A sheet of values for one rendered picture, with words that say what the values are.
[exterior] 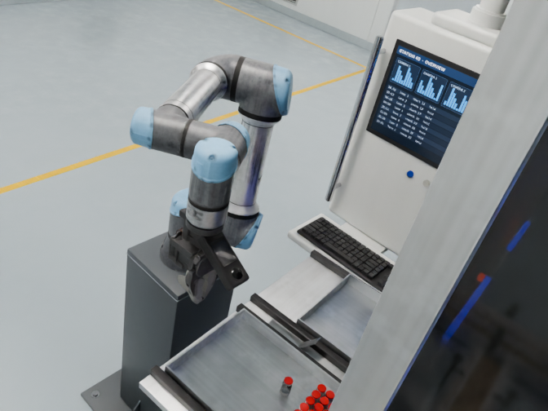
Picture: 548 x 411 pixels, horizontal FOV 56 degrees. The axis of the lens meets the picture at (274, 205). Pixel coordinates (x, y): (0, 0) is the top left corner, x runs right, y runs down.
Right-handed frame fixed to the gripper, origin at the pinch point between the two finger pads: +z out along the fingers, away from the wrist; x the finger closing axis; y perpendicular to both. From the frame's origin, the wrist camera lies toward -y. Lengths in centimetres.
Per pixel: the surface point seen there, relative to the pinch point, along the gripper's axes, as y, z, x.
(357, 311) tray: -18, 21, -46
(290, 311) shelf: -5.6, 21.6, -31.8
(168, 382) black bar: -1.1, 19.6, 7.6
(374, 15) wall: 240, 68, -544
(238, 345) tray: -3.8, 21.4, -12.6
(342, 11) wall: 285, 78, -544
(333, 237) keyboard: 7, 27, -76
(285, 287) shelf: 0.8, 21.6, -37.8
